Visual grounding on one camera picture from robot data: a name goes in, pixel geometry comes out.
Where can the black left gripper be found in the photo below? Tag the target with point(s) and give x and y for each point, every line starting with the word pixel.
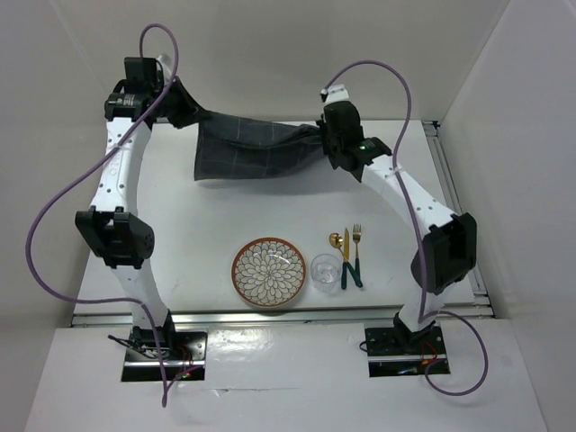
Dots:
pixel 190 112

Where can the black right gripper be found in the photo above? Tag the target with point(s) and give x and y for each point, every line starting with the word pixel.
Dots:
pixel 323 130

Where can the dark checked cloth placemat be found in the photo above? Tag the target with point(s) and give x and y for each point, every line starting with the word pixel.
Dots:
pixel 236 148

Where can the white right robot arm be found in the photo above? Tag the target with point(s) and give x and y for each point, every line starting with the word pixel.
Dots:
pixel 446 240

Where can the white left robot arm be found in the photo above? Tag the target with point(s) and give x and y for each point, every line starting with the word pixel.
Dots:
pixel 111 226

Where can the clear drinking glass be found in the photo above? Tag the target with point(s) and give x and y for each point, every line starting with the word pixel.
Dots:
pixel 325 272

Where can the floral patterned ceramic plate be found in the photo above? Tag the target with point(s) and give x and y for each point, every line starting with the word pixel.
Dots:
pixel 268 272

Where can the gold fork green handle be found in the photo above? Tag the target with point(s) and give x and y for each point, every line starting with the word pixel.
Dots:
pixel 356 237

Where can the gold knife green handle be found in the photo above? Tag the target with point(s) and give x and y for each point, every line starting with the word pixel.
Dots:
pixel 345 245

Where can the gold spoon green handle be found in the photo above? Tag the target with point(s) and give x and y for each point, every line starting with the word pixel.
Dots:
pixel 337 242

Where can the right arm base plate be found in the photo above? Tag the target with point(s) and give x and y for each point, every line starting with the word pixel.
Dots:
pixel 388 357

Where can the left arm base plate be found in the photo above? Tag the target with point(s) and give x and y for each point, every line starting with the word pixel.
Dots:
pixel 186 357

